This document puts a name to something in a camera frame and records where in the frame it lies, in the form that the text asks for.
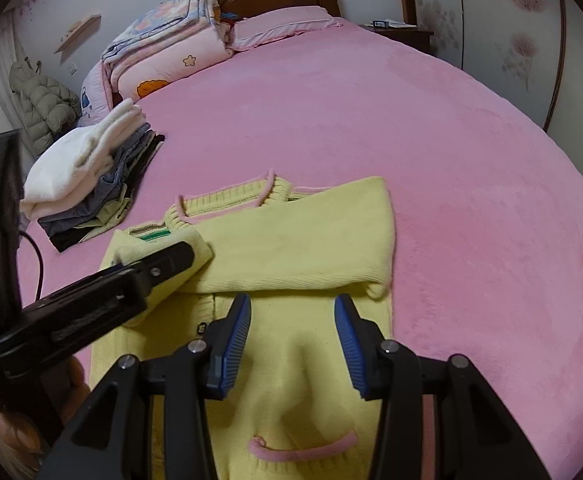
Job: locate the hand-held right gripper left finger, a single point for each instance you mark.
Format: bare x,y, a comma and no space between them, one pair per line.
235,340

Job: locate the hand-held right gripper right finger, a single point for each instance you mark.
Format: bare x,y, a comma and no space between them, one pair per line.
349,345

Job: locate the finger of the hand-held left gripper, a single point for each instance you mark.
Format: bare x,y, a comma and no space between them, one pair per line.
171,256

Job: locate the yellow knit sweater pink trim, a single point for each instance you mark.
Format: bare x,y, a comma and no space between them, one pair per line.
296,240

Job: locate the stack of folded clothes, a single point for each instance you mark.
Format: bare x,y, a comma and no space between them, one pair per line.
81,155

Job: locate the person's left hand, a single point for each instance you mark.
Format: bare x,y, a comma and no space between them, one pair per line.
14,435

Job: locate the black folded garment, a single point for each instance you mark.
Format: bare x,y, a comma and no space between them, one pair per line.
69,240

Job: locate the grey folded garment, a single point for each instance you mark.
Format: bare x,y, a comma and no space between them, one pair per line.
121,180

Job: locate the pink plush bed blanket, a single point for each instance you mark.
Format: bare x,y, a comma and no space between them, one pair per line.
471,210

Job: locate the olive puffer jacket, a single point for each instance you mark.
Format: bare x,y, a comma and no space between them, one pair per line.
46,105

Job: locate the folded pink cartoon quilt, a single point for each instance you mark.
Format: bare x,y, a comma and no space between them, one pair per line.
171,50

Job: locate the pink pillow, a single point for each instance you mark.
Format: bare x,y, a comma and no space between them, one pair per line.
286,25

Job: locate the small dark box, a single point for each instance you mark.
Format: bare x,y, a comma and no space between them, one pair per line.
380,23

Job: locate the dark wooden nightstand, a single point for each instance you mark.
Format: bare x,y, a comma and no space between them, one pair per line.
406,37

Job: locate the floral wardrobe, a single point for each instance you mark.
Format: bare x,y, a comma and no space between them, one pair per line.
511,35

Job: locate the wooden wall shelf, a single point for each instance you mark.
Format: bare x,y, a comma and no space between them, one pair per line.
77,32

